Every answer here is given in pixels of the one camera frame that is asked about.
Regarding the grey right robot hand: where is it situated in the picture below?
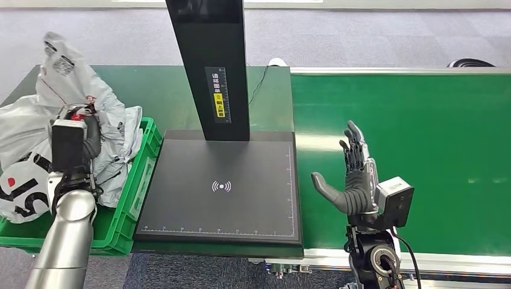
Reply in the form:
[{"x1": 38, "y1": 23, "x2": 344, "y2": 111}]
[{"x1": 310, "y1": 120, "x2": 380, "y2": 219}]

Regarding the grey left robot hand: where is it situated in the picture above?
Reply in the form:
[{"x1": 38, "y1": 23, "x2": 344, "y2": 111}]
[{"x1": 50, "y1": 102, "x2": 103, "y2": 161}]

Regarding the white mailer bag black print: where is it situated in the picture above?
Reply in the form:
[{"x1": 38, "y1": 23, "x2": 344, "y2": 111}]
[{"x1": 0, "y1": 31, "x2": 130, "y2": 225}]

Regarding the green conveyor belt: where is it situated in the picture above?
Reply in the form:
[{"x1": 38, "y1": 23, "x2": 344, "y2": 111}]
[{"x1": 290, "y1": 73, "x2": 511, "y2": 257}]

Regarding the small white mailer bag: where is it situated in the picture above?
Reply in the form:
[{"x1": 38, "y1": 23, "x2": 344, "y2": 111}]
[{"x1": 92, "y1": 153, "x2": 133, "y2": 209}]

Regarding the green plastic crate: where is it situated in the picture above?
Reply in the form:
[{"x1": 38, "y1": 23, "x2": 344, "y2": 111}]
[{"x1": 0, "y1": 116, "x2": 164, "y2": 257}]

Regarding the dark green table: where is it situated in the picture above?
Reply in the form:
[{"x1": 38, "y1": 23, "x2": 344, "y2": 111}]
[{"x1": 0, "y1": 64, "x2": 305, "y2": 258}]

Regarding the ruler label on column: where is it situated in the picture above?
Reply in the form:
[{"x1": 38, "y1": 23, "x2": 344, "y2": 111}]
[{"x1": 204, "y1": 66, "x2": 233, "y2": 125}]

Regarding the black scanner column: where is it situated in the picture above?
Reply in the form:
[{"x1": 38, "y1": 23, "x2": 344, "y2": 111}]
[{"x1": 165, "y1": 0, "x2": 251, "y2": 142}]

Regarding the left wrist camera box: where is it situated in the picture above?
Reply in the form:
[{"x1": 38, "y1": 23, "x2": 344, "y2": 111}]
[{"x1": 51, "y1": 118, "x2": 88, "y2": 173}]

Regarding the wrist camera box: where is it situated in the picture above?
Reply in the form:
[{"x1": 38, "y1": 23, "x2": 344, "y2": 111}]
[
  {"x1": 51, "y1": 118, "x2": 88, "y2": 173},
  {"x1": 374, "y1": 176, "x2": 415, "y2": 231}
]

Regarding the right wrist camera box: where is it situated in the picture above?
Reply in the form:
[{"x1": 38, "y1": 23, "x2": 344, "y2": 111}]
[{"x1": 374, "y1": 176, "x2": 415, "y2": 231}]

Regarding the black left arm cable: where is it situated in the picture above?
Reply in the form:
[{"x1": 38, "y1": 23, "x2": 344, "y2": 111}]
[{"x1": 50, "y1": 172, "x2": 69, "y2": 218}]

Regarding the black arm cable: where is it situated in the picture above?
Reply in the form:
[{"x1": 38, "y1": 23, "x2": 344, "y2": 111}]
[
  {"x1": 50, "y1": 172, "x2": 69, "y2": 218},
  {"x1": 391, "y1": 228, "x2": 423, "y2": 289}
]

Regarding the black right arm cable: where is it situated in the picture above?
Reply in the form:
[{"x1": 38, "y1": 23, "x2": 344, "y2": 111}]
[{"x1": 391, "y1": 228, "x2": 423, "y2": 289}]

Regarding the black scanner base plate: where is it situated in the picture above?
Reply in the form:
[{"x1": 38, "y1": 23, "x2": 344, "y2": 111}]
[{"x1": 133, "y1": 129, "x2": 303, "y2": 246}]

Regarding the thin black table cable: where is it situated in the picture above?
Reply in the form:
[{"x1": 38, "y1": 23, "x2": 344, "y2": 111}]
[{"x1": 248, "y1": 64, "x2": 269, "y2": 106}]

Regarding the black coiled hose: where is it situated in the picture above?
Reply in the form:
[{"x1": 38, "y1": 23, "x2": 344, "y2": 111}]
[{"x1": 447, "y1": 58, "x2": 496, "y2": 68}]

